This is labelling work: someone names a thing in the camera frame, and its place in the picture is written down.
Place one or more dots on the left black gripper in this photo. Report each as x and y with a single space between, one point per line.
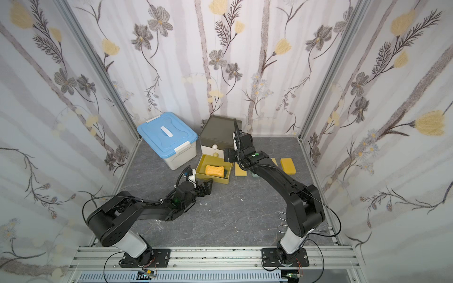
198 189

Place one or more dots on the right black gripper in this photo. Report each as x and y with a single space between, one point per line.
237 146

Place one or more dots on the yellow green-backed sponge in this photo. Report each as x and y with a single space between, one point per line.
239 172

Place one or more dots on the green three-drawer cabinet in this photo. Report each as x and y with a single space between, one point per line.
216 135

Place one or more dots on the pale yellow sponge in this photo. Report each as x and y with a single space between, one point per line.
274 161

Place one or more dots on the bright yellow sponge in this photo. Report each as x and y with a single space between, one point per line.
288 166

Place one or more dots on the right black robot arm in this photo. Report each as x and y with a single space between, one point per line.
304 207

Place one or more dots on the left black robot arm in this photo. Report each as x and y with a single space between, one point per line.
111 223

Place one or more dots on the orange sponge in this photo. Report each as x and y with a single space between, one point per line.
216 171

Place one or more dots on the blue lid storage box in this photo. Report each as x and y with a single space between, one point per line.
171 139

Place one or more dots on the metal wire hook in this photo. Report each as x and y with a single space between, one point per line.
282 227

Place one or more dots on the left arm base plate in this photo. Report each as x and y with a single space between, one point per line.
151 258

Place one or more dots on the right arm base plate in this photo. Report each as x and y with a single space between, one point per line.
276 257

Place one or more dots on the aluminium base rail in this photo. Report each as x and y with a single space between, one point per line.
328 264

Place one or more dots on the white cable duct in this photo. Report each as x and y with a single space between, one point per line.
241 276

